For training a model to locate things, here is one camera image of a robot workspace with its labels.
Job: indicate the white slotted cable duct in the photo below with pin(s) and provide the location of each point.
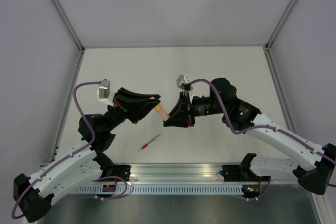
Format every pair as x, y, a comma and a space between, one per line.
154, 189

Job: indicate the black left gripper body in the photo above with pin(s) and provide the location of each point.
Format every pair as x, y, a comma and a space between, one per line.
124, 106

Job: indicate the left side table rail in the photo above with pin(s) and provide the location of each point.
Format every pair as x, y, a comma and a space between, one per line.
65, 108

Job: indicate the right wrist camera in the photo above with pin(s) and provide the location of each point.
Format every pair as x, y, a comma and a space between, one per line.
183, 82

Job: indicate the table rail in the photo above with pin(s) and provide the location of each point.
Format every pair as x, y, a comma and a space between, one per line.
283, 101
65, 108

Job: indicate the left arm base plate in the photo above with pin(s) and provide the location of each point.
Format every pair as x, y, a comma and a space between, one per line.
122, 171

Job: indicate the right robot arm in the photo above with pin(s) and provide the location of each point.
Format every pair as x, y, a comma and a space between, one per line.
310, 164

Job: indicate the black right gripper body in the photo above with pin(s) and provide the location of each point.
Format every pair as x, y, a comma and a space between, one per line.
191, 118

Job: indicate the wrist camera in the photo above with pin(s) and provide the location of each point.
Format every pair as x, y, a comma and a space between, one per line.
105, 94
183, 82

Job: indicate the left frame post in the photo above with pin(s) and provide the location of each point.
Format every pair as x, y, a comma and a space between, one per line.
67, 24

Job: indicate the pencil shaped pink pen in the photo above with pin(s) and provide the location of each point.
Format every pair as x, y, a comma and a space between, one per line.
164, 115

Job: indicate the frame post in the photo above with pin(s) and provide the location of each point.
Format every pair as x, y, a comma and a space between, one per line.
67, 24
284, 16

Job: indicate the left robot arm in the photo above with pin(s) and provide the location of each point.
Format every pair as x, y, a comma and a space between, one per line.
86, 161

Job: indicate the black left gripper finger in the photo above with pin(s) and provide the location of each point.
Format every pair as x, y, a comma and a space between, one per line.
140, 110
127, 96

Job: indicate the right frame post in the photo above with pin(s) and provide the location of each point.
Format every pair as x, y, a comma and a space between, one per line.
284, 16

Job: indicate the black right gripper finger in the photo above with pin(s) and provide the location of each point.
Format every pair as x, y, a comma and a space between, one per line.
176, 122
180, 109

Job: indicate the right side table rail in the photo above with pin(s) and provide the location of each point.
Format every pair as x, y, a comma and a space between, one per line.
283, 101

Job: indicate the red thin pen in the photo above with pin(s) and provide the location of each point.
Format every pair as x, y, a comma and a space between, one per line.
148, 143

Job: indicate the small orange cap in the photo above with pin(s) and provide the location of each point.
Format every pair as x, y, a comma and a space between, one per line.
158, 107

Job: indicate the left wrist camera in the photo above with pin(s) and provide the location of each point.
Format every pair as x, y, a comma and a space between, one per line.
105, 94

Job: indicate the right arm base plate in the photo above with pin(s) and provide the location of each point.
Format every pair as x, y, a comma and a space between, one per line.
232, 173

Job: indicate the aluminium front rail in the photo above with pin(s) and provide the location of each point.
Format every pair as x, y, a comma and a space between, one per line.
178, 173

